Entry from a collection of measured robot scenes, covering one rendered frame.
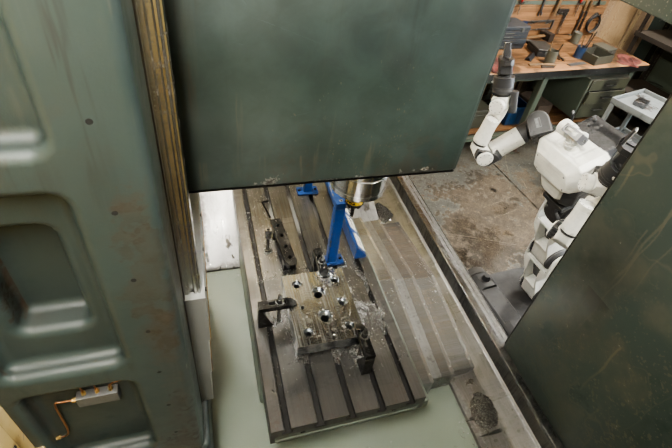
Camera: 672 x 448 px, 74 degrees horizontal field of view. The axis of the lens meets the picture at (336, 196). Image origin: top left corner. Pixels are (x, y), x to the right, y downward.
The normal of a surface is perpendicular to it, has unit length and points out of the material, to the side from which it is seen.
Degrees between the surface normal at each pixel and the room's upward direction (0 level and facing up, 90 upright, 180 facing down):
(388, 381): 0
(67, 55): 90
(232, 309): 0
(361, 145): 90
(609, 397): 90
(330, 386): 0
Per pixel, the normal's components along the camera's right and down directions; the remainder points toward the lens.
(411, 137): 0.26, 0.65
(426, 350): 0.15, -0.66
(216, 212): 0.21, -0.39
